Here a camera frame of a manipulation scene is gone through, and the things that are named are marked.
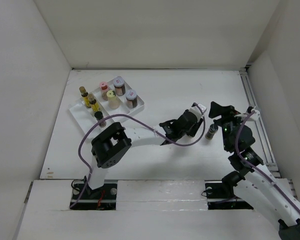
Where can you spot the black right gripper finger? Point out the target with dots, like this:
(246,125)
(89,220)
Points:
(228,118)
(217,110)

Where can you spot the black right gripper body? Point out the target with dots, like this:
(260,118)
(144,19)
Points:
(226,130)

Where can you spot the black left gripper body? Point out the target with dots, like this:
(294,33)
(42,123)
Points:
(191,131)

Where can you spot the brown spice jar dark cap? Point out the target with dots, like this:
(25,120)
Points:
(213,128)

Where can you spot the white lid jar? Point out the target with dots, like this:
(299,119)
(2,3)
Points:
(119,85)
(131,98)

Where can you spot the cream cap sauce bottle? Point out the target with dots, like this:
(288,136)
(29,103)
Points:
(113,100)

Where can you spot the black cap spice jar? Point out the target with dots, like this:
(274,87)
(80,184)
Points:
(100,119)

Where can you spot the pink cap spice bottle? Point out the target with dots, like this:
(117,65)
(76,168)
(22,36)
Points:
(104,88)

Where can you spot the yellow label bottle gold cap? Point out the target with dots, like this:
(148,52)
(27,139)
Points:
(84,95)

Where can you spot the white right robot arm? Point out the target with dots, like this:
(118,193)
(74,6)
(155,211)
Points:
(251,180)

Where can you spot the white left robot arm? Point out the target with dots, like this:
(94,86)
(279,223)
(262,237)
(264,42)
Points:
(109,147)

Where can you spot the white divided organizer tray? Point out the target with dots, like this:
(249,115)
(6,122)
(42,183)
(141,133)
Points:
(84,116)

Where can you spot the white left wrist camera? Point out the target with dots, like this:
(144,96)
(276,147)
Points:
(198,110)

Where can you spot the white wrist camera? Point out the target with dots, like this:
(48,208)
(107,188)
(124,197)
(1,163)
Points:
(252,114)
(198,110)

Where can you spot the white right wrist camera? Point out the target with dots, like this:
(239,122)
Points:
(252,114)

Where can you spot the aluminium rail right side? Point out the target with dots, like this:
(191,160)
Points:
(259,132)

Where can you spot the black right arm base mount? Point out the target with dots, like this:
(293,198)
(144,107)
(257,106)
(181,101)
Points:
(220,194)

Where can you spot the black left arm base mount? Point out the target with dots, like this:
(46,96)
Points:
(101,199)

